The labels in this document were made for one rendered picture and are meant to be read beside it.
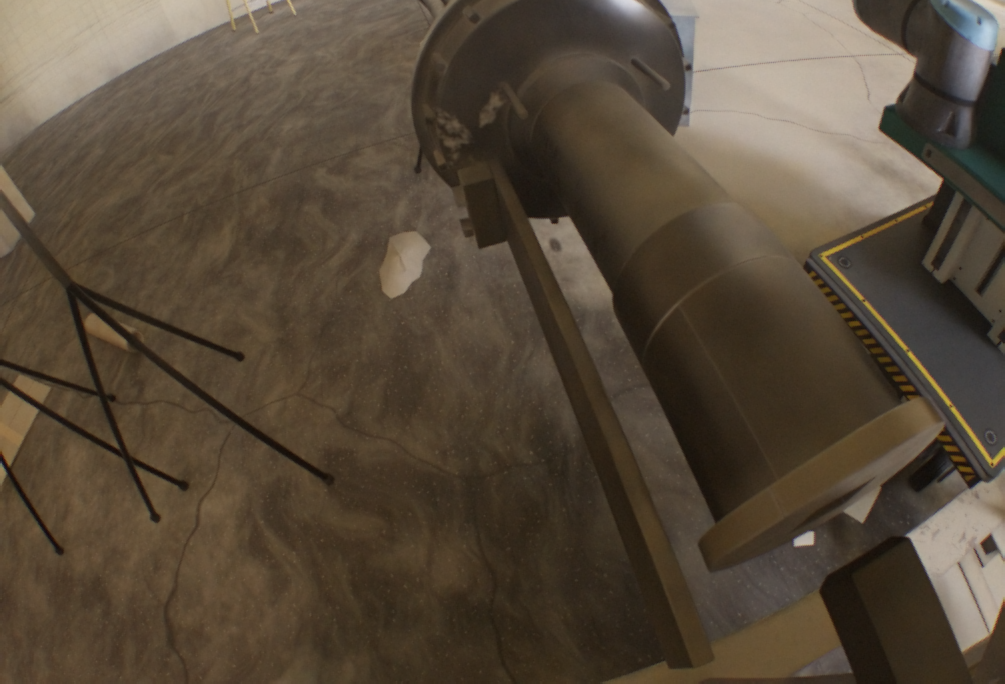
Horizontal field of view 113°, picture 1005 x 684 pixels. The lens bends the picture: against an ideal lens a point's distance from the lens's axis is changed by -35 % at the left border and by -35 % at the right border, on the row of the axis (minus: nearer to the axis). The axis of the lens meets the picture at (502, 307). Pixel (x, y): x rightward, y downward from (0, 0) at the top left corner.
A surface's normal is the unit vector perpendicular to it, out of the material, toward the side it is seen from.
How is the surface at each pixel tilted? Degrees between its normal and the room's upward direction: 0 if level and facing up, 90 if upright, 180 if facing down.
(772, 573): 0
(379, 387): 0
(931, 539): 0
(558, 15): 68
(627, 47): 90
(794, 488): 39
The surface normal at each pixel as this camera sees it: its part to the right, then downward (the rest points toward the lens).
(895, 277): -0.15, -0.65
